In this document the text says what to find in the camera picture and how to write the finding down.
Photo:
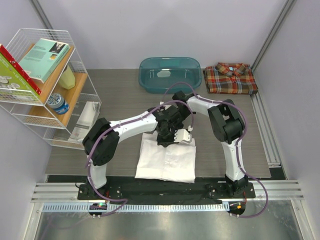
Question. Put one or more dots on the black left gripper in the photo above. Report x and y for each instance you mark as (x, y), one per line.
(166, 143)

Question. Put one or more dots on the white long sleeve shirt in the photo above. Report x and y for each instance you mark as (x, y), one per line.
(175, 163)

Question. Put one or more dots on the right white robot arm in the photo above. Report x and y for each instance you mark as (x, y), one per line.
(229, 128)

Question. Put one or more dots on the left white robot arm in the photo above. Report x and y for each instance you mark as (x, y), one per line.
(101, 142)

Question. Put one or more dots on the teal plastic basin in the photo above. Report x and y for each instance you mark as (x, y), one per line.
(157, 74)

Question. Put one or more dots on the folded plaid flannel shirt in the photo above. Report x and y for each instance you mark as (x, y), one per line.
(230, 78)

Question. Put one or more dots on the bagged manual booklet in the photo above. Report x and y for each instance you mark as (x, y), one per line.
(82, 119)

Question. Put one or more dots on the blue white round jar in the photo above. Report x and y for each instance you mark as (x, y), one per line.
(57, 102)

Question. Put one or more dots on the teal paperback book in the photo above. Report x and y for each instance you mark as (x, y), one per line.
(42, 59)

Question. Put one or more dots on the green book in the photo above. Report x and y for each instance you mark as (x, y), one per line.
(13, 88)

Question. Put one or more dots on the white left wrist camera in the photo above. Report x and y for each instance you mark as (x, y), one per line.
(182, 135)

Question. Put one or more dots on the slotted grey cable duct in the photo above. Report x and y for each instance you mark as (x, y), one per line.
(93, 207)

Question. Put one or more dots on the white wire shelf rack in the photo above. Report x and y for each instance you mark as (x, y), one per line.
(39, 117)

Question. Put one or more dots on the aluminium frame rail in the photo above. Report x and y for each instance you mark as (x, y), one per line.
(277, 190)

